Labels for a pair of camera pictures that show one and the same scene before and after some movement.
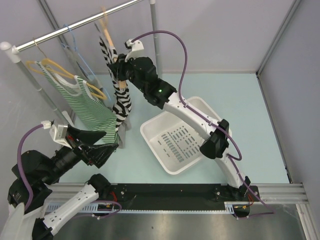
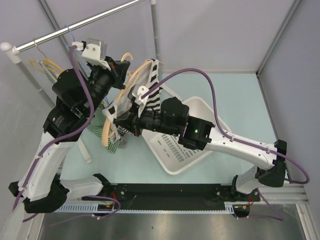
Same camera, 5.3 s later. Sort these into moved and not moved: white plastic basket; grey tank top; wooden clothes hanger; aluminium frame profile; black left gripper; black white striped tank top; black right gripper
Moved: black left gripper; wooden clothes hanger; black right gripper; black white striped tank top; grey tank top
Not moved: aluminium frame profile; white plastic basket
